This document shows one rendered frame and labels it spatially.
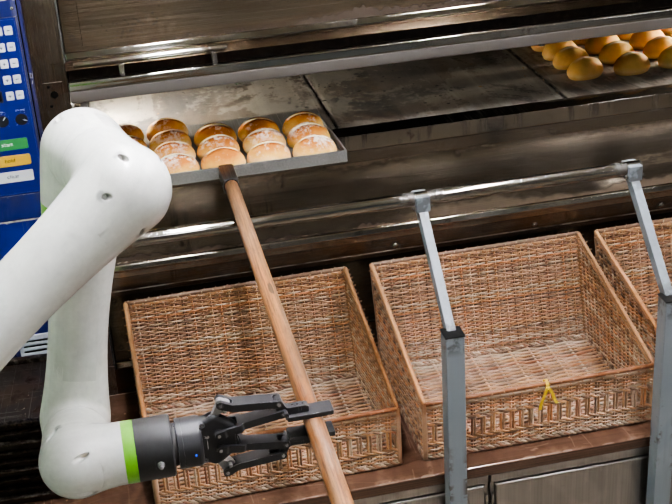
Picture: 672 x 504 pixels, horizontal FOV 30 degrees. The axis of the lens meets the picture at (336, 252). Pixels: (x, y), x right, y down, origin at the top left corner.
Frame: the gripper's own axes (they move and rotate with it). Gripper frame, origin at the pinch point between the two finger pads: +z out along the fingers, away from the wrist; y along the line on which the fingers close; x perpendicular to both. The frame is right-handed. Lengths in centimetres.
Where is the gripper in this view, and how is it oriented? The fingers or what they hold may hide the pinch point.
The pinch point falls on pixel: (310, 420)
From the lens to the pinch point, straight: 189.7
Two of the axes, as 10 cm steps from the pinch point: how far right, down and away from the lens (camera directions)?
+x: 2.2, 4.2, -8.8
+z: 9.7, -1.4, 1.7
